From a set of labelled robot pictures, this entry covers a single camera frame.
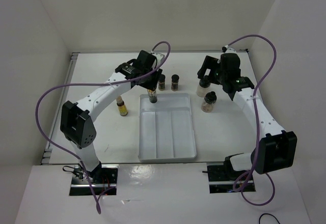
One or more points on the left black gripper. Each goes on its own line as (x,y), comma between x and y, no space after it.
(153,84)

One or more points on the white-powder shaker bottle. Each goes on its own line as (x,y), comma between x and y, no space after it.
(202,88)

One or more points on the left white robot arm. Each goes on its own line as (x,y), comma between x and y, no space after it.
(77,119)

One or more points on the small yellow-label brown bottle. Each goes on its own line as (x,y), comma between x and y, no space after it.
(121,106)

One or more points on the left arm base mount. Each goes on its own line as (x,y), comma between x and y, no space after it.
(104,183)

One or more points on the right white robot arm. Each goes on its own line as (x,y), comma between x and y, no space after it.
(275,149)

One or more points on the black-cap spice jar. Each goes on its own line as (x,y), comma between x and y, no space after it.
(161,82)
(174,82)

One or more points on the white divided organizer tray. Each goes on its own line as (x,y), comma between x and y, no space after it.
(166,129)

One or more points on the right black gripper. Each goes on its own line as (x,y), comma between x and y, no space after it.
(211,63)

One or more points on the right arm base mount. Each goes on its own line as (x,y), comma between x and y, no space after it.
(219,180)

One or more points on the tall yellow-label glass bottle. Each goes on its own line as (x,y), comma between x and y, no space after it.
(152,96)

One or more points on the brown-powder shaker bottle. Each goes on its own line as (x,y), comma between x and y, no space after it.
(209,102)

